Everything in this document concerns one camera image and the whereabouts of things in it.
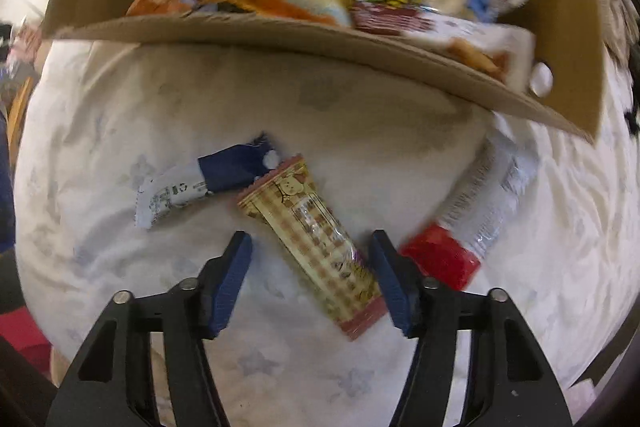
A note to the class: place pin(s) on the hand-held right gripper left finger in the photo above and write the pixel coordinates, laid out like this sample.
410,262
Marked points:
232,282

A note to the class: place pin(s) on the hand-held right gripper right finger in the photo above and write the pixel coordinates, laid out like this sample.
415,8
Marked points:
392,287

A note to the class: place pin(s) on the red and white snack packet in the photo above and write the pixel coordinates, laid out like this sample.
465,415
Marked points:
440,252

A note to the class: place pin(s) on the beige checkered snack packet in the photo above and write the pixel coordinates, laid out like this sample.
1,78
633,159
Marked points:
310,232

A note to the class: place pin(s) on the navy and white snack packet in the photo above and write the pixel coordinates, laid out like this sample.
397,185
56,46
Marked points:
230,167

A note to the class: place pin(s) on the brown cardboard box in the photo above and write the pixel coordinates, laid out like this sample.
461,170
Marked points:
300,38

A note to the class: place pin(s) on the white and red snack box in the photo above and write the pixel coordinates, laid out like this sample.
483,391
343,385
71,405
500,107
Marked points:
465,39

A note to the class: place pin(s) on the white printed duvet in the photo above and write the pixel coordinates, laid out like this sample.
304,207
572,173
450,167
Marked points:
150,117

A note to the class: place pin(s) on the red cloth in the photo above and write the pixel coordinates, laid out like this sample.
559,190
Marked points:
25,332

